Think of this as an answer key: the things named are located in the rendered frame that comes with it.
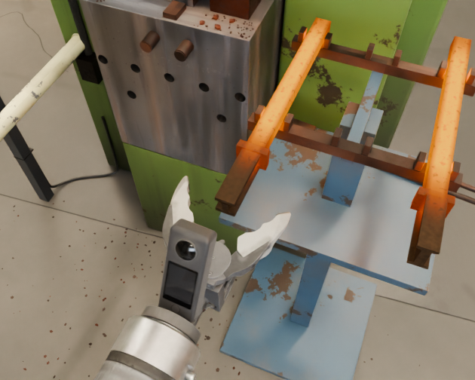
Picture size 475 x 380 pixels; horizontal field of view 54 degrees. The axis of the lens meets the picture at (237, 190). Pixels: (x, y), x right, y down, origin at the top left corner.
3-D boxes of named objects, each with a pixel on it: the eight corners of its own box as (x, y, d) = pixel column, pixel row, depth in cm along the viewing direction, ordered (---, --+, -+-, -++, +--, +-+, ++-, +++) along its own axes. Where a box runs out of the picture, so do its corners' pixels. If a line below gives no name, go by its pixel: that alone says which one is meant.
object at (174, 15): (173, 4, 96) (173, -1, 95) (186, 8, 96) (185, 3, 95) (163, 16, 94) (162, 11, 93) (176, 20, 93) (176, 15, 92)
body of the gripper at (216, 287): (188, 254, 65) (145, 333, 58) (183, 221, 58) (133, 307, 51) (240, 274, 63) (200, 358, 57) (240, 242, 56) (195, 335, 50)
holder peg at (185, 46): (186, 63, 95) (185, 52, 92) (174, 60, 95) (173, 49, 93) (194, 51, 97) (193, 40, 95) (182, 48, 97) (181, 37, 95)
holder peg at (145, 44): (151, 54, 96) (150, 43, 94) (140, 51, 97) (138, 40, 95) (160, 43, 98) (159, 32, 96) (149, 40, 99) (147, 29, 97)
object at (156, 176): (243, 262, 164) (246, 181, 126) (147, 227, 172) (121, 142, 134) (292, 148, 194) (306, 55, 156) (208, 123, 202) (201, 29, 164)
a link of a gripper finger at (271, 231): (286, 231, 65) (228, 261, 62) (289, 206, 60) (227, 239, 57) (298, 247, 63) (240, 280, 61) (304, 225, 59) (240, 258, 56)
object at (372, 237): (424, 295, 84) (428, 291, 82) (219, 222, 93) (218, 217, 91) (448, 173, 100) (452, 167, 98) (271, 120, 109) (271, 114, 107)
